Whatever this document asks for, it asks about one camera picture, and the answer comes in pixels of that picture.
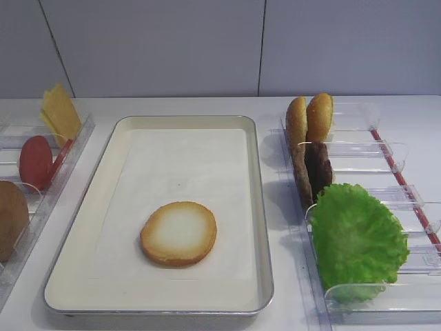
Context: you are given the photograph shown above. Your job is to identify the green lettuce leaf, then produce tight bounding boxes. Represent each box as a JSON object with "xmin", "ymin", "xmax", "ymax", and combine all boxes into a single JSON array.
[{"xmin": 311, "ymin": 183, "xmax": 409, "ymax": 303}]

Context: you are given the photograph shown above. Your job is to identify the clear rack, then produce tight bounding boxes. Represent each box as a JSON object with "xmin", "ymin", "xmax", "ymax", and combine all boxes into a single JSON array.
[
  {"xmin": 268, "ymin": 101, "xmax": 441, "ymax": 331},
  {"xmin": 1, "ymin": 112, "xmax": 95, "ymax": 307}
]

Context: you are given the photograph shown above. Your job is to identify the metal baking tray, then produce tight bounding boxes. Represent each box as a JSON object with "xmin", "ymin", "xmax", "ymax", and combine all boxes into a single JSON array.
[{"xmin": 44, "ymin": 115, "xmax": 274, "ymax": 315}]

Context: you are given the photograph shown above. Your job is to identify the yellow cheese slices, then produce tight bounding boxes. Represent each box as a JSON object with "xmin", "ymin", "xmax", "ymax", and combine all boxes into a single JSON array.
[{"xmin": 40, "ymin": 83, "xmax": 81, "ymax": 148}]

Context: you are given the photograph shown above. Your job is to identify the brown bun top left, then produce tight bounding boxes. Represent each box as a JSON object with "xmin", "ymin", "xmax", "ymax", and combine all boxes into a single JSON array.
[{"xmin": 1, "ymin": 181, "xmax": 29, "ymax": 263}]

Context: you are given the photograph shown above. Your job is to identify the clear rack right side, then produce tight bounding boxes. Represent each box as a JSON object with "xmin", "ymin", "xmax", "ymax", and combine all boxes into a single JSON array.
[{"xmin": 268, "ymin": 101, "xmax": 441, "ymax": 331}]

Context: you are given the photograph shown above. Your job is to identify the right bun slice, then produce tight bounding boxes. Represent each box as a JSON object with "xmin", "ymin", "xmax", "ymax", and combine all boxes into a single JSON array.
[{"xmin": 306, "ymin": 92, "xmax": 334, "ymax": 142}]

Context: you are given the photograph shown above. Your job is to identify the round bun bottom slice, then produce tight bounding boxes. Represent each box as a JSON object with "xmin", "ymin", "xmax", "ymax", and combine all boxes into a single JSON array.
[{"xmin": 140, "ymin": 201, "xmax": 217, "ymax": 268}]

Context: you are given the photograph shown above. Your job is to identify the clear rack left side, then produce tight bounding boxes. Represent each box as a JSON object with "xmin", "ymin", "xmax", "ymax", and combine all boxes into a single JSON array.
[{"xmin": 1, "ymin": 112, "xmax": 95, "ymax": 307}]

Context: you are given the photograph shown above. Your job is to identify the right dark meat patty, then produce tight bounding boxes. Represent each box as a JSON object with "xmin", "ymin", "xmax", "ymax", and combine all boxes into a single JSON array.
[{"xmin": 305, "ymin": 142, "xmax": 333, "ymax": 196}]

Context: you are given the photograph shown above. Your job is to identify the left brown meat patty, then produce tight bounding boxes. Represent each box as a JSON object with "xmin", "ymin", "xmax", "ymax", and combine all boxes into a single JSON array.
[{"xmin": 291, "ymin": 142, "xmax": 313, "ymax": 211}]

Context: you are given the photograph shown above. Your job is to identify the left sesame bun slice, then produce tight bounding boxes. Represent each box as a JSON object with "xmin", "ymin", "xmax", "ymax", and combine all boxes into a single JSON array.
[{"xmin": 285, "ymin": 97, "xmax": 307, "ymax": 147}]

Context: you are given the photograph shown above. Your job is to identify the red tomato slice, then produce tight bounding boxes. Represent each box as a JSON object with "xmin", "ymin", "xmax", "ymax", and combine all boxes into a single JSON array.
[{"xmin": 19, "ymin": 135, "xmax": 52, "ymax": 191}]

